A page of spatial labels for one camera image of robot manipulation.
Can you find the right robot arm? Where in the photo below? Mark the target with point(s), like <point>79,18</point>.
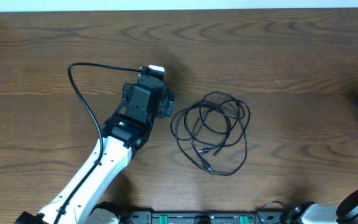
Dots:
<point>313,213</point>

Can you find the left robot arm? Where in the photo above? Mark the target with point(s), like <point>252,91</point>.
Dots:
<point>123,135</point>

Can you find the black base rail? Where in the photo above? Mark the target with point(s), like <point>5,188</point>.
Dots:
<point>147,217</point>

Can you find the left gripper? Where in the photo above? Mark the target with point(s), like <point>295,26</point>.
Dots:
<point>166,104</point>

